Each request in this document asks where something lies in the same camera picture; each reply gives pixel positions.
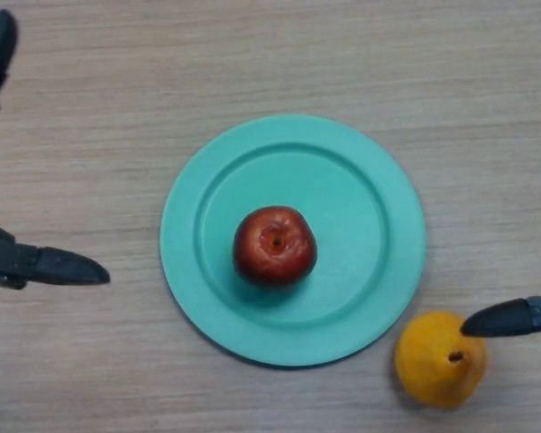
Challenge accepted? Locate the yellow pear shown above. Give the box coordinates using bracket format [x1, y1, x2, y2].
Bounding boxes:
[395, 310, 489, 410]

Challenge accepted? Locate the red apple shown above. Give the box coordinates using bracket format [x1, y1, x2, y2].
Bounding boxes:
[232, 206, 318, 287]

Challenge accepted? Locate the green round plate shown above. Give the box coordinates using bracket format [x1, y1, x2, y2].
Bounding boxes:
[160, 115, 427, 371]

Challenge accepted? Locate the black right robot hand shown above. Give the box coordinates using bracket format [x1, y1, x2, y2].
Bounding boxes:
[459, 291, 541, 339]

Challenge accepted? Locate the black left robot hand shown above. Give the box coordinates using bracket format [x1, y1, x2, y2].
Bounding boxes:
[0, 8, 112, 290]

